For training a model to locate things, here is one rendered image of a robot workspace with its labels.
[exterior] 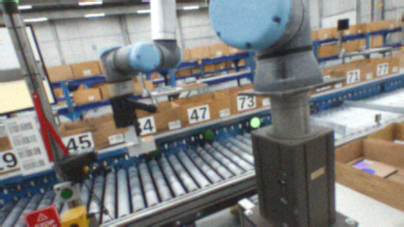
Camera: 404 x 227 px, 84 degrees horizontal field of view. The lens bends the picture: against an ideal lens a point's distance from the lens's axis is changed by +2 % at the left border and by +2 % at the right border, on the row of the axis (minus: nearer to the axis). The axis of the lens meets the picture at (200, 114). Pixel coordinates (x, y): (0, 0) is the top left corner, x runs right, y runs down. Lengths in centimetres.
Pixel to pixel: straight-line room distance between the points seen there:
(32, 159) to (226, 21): 77
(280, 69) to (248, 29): 20
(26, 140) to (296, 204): 87
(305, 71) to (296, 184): 30
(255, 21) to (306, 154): 39
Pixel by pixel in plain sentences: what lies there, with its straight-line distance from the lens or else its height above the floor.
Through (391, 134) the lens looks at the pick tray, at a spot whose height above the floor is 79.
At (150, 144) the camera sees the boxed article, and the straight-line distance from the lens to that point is 89.
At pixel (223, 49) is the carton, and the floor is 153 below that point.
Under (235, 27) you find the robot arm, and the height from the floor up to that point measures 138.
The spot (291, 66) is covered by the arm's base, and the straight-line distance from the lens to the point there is 62.
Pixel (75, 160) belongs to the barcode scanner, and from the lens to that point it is 87.
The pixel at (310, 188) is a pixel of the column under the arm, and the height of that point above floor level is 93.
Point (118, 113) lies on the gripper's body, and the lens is 85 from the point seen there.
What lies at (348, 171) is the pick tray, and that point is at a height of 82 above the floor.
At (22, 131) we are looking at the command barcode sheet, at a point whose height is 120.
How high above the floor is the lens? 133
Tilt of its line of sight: 14 degrees down
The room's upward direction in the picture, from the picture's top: 9 degrees counter-clockwise
